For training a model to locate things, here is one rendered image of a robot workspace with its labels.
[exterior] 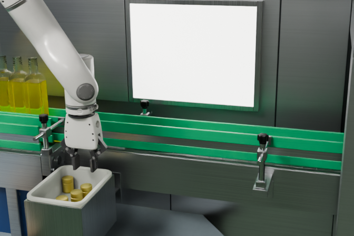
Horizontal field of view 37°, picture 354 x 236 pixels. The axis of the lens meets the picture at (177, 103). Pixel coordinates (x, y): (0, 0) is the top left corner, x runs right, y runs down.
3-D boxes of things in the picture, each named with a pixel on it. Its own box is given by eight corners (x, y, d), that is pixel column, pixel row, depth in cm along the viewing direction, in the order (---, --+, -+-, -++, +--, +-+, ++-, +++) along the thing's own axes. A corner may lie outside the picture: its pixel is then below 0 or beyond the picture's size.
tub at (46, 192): (116, 196, 160) (115, 169, 158) (83, 234, 140) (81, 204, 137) (64, 189, 165) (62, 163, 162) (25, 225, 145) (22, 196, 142)
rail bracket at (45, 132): (68, 141, 168) (65, 104, 164) (41, 162, 153) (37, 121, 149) (59, 140, 169) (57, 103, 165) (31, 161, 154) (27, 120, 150)
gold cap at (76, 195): (80, 209, 150) (79, 195, 148) (68, 207, 151) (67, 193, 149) (85, 203, 153) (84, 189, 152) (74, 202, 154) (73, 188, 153)
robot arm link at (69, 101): (99, 105, 143) (93, 96, 152) (96, 57, 139) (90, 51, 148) (67, 108, 141) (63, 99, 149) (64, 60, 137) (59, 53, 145)
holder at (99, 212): (123, 212, 168) (121, 167, 163) (85, 260, 143) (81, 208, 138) (74, 205, 172) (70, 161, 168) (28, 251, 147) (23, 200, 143)
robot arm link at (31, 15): (38, -8, 124) (108, 94, 137) (33, -13, 139) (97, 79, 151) (6, 13, 123) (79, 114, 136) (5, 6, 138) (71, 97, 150)
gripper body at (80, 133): (104, 107, 149) (105, 144, 153) (71, 104, 152) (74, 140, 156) (91, 115, 143) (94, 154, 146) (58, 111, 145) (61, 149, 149)
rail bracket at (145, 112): (157, 135, 175) (156, 96, 172) (150, 142, 169) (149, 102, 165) (145, 134, 177) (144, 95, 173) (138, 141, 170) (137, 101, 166)
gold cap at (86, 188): (89, 202, 153) (88, 188, 152) (78, 200, 154) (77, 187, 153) (95, 196, 157) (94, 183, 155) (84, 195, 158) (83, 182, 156)
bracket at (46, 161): (67, 164, 168) (66, 144, 166) (52, 176, 160) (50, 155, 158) (57, 163, 169) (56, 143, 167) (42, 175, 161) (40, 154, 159)
